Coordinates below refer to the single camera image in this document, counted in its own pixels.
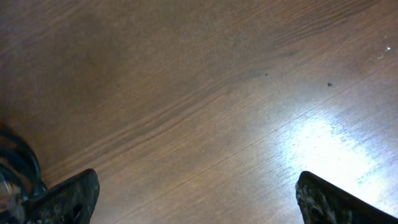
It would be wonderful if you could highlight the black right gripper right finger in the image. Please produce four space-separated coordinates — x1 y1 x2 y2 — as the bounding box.
295 171 397 224

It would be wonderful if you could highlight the black cable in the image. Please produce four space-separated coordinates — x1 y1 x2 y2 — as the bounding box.
0 129 49 202

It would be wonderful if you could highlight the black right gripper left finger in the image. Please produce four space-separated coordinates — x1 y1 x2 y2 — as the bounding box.
1 169 100 224

